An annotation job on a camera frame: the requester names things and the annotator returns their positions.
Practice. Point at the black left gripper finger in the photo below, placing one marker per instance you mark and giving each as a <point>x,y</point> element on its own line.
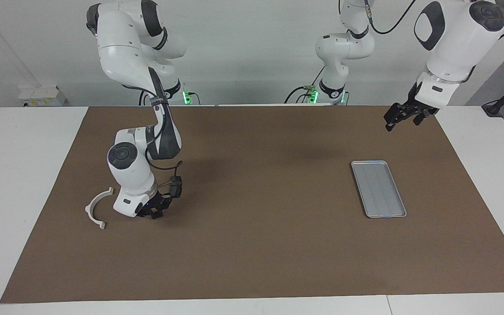
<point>395,117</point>
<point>419,119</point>

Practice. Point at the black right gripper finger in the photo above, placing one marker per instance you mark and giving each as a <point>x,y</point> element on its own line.
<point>153,216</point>
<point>169,206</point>

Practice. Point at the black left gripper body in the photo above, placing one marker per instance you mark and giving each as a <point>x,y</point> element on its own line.
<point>420,107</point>

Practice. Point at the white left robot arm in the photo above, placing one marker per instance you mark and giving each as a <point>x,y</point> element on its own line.
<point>453,43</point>

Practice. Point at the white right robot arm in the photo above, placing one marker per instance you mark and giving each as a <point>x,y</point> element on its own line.
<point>120,52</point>

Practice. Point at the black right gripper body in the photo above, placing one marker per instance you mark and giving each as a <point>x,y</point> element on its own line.
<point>155,206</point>

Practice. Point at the brown table mat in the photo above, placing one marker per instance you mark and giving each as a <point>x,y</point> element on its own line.
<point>256,253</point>

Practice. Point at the rectangular dark grey brake pad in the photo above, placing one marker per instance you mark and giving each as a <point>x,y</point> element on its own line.
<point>178,191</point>

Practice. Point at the white wall socket box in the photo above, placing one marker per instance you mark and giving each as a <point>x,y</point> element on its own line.
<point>42,96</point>

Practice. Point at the silver metal tray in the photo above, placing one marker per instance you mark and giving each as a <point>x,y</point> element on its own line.
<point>381,192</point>

